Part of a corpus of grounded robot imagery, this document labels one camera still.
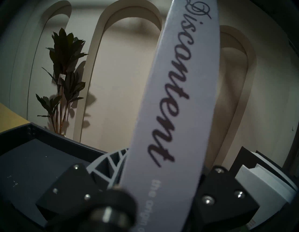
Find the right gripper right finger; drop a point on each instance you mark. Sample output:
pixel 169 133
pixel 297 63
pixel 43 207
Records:
pixel 222 194

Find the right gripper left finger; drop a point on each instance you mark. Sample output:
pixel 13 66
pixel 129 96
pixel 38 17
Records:
pixel 70 189

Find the white Designhotels Yearbook book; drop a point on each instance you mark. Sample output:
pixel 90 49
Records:
pixel 261 187

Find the black Century book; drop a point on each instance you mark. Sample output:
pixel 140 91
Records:
pixel 245 156

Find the grey Discontent book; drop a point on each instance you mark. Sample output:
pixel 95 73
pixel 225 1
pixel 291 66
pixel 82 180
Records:
pixel 177 105

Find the black metal shelf cart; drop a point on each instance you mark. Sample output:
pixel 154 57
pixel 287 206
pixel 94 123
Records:
pixel 28 159

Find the wooden display table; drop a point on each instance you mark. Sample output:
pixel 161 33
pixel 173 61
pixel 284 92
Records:
pixel 9 119

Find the tall green potted plant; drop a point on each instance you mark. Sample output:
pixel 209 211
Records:
pixel 65 51

